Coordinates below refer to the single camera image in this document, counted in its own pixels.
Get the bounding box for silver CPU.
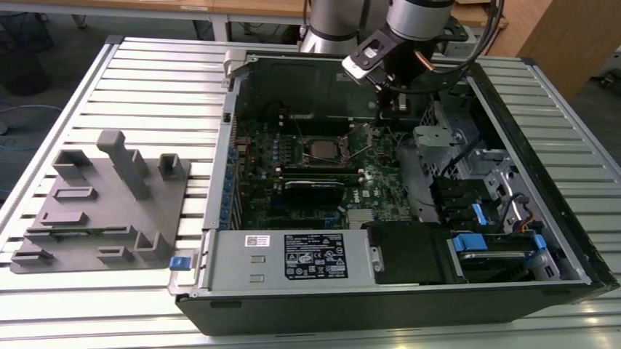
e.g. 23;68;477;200
310;140;337;158

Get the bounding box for CPU socket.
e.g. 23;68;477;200
299;135;354;169

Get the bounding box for silver metal drive cage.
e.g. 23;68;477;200
396;81;545;233

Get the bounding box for wooden top desk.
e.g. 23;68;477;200
0;0;229;43
213;0;509;56

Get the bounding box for green motherboard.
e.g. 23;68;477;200
233;119;424;232

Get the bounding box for wooden cabinet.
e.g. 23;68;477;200
486;0;621;100

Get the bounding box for grey case latch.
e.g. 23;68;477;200
223;49;249;79

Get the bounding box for black graphics card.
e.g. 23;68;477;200
283;178;346;209

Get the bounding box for silver chipset heatsink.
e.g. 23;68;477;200
346;209;380;223

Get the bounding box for hard disk in blue carrier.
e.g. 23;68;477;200
449;232;552;283

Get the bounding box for grey power supply unit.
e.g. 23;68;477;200
194;228;385;292

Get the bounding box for black open PC case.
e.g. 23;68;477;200
167;49;621;337

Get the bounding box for grey parts rack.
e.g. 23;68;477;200
8;129;194;276

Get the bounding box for black office chair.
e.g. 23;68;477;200
0;10;55;97

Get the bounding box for green RAM stick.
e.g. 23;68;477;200
48;227;108;239

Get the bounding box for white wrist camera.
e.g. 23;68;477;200
341;30;390;80

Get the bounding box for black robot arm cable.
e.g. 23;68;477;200
373;0;506;96

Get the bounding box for coloured power wire bundle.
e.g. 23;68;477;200
514;214;540;233

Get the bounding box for blue floor cable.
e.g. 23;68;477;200
0;103;64;153

